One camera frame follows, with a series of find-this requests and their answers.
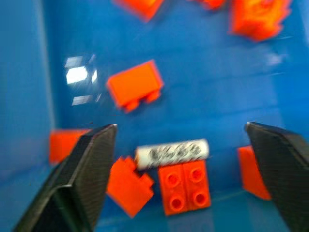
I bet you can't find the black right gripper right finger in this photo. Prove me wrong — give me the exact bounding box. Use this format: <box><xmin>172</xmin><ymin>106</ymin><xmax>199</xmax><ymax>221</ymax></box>
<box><xmin>245</xmin><ymin>122</ymin><xmax>309</xmax><ymax>232</ymax></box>

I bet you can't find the orange toy brick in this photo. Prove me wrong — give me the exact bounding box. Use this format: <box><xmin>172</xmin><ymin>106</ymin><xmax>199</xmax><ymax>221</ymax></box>
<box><xmin>157</xmin><ymin>159</ymin><xmax>212</xmax><ymax>217</ymax></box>
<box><xmin>106</xmin><ymin>156</ymin><xmax>155</xmax><ymax>219</ymax></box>
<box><xmin>227</xmin><ymin>0</ymin><xmax>293</xmax><ymax>43</ymax></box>
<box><xmin>106</xmin><ymin>59</ymin><xmax>165</xmax><ymax>114</ymax></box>
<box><xmin>190</xmin><ymin>0</ymin><xmax>227</xmax><ymax>11</ymax></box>
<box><xmin>49</xmin><ymin>129</ymin><xmax>92</xmax><ymax>165</ymax></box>
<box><xmin>112</xmin><ymin>0</ymin><xmax>166</xmax><ymax>24</ymax></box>
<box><xmin>237</xmin><ymin>145</ymin><xmax>273</xmax><ymax>201</ymax></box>

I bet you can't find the blue plastic bin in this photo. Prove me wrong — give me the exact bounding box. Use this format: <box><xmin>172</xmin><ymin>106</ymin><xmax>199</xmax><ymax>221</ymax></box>
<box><xmin>0</xmin><ymin>0</ymin><xmax>309</xmax><ymax>232</ymax></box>

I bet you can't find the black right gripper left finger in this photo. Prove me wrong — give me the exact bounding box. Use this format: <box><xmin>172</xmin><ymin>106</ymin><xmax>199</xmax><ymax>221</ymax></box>
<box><xmin>13</xmin><ymin>123</ymin><xmax>118</xmax><ymax>232</ymax></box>

